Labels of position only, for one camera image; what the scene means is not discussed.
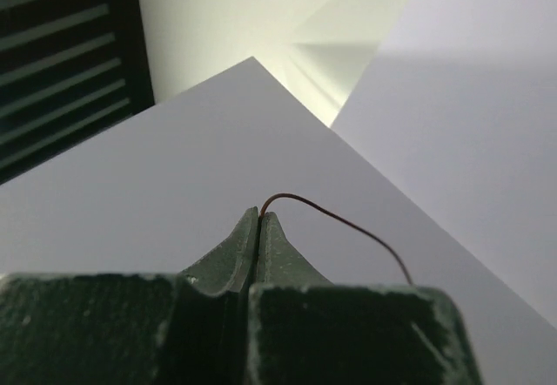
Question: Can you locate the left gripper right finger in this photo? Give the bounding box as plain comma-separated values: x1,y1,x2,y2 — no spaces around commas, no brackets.
247,213,482,384

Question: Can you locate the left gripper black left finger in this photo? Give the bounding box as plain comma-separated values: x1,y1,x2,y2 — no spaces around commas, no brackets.
1,208,258,384

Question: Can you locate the dark brown cable tangle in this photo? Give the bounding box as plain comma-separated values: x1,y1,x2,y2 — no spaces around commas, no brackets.
259,192,414,286

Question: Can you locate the dark slatted ceiling vent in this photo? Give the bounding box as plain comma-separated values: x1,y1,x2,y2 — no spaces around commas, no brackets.
1,0,155,181

